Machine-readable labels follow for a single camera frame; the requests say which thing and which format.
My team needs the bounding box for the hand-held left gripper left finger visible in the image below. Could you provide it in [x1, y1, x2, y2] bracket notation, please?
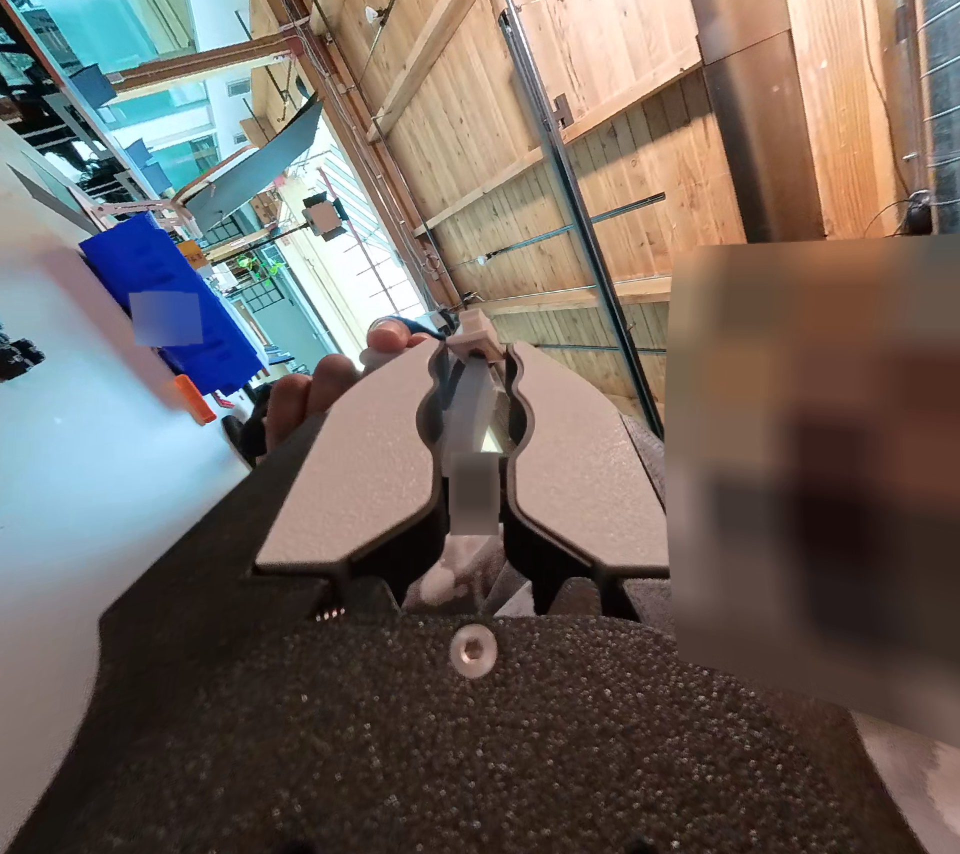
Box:
[255, 340, 450, 579]

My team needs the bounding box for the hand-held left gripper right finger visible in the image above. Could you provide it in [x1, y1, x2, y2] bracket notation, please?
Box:
[503, 343, 672, 579]

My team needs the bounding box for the small white lego piece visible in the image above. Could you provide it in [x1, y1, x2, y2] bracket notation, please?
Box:
[447, 308, 505, 363]

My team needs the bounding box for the black lego chassis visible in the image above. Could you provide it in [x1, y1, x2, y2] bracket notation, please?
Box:
[0, 329, 45, 384]

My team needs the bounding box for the person's right hand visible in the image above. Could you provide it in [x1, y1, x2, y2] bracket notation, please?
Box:
[240, 319, 436, 468]

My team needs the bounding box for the orange traffic cone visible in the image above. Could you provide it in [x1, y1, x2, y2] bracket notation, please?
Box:
[171, 374, 220, 426]

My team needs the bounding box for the blue plastic bin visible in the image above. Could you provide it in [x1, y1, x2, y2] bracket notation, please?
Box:
[78, 214, 268, 396]

